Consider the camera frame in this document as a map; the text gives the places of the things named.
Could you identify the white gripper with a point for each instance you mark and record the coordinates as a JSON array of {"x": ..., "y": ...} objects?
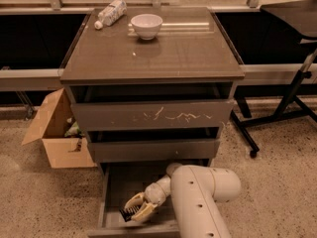
[{"x": 153, "y": 194}]

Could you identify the black rxbar chocolate wrapper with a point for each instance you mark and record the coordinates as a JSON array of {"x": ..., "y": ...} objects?
[{"x": 129, "y": 212}]

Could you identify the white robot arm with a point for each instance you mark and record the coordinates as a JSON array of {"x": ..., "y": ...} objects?
[{"x": 194, "y": 192}]

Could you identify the grey open bottom drawer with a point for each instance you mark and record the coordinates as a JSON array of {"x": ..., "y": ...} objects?
[{"x": 121, "y": 182}]

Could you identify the grey middle drawer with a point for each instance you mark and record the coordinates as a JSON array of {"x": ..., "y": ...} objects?
[{"x": 153, "y": 150}]

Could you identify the grey top drawer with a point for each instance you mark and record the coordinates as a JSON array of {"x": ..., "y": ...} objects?
[{"x": 151, "y": 115}]

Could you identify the grey drawer cabinet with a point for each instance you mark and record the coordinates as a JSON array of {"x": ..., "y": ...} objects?
[{"x": 188, "y": 60}]

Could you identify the open cardboard box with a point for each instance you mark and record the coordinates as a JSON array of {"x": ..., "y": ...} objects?
[{"x": 50, "y": 125}]

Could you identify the green trash in box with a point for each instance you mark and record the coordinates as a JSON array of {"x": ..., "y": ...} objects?
[{"x": 73, "y": 130}]

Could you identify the white ceramic bowl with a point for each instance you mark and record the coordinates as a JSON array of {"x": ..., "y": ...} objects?
[{"x": 146, "y": 26}]

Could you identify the clear plastic water bottle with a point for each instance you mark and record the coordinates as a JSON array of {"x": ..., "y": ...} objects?
[{"x": 109, "y": 15}]

